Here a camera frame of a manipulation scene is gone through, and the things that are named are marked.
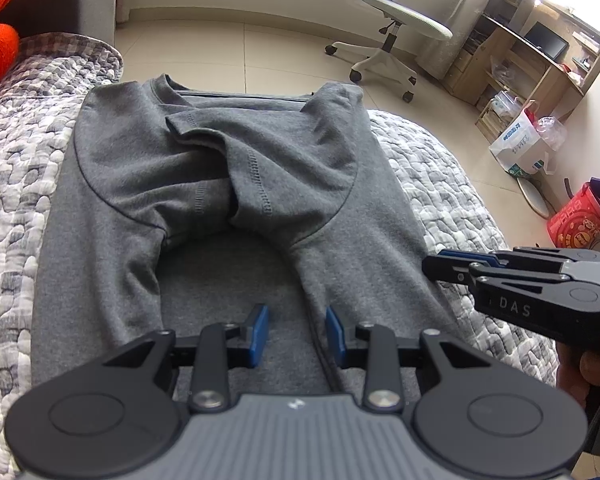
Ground person's right hand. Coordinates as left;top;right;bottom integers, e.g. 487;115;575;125
555;344;600;407

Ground wooden desk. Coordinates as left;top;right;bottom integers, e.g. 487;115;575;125
442;0;600;143

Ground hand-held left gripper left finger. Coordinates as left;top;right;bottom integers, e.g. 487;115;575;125
102;304;271;410

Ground red printed bag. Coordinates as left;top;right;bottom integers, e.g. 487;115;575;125
549;182;600;251

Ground grey t-shirt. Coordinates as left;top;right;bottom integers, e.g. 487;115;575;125
30;74;461;396

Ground grey sofa armrest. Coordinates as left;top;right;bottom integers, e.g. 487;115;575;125
0;0;121;43

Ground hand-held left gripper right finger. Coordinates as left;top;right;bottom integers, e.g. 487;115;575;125
325;306;491;410

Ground grey office chair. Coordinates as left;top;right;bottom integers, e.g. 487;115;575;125
325;0;453;103

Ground patterned grey curtain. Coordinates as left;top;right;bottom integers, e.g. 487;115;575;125
415;0;513;81

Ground white oval object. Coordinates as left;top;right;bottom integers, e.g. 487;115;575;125
517;176;556;218

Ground clear plastic bag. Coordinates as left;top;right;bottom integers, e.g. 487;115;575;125
535;116;568;151

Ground clear plastic storage box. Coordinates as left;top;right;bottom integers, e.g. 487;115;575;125
490;91;523;121

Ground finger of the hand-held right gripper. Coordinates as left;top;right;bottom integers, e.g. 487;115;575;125
422;255;571;288
437;246;600;267

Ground grey quilted blanket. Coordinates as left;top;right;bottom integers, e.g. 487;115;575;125
0;31;573;471

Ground black laptop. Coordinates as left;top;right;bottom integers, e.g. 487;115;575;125
524;22;570;60

